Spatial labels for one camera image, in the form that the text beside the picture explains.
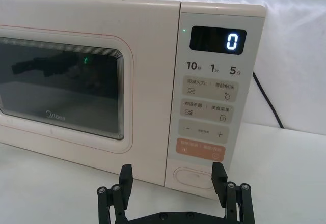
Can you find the oven control panel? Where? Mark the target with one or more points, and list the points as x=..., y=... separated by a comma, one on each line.
x=211, y=122

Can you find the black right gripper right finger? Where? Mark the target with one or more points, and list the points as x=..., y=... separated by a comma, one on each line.
x=219, y=175

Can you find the cream microwave oven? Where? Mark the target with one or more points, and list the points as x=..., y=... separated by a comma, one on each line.
x=84, y=12

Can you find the white table cloth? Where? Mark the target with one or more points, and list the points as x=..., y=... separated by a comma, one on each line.
x=280, y=173

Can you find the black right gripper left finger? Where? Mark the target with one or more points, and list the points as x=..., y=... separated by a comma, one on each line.
x=126, y=175

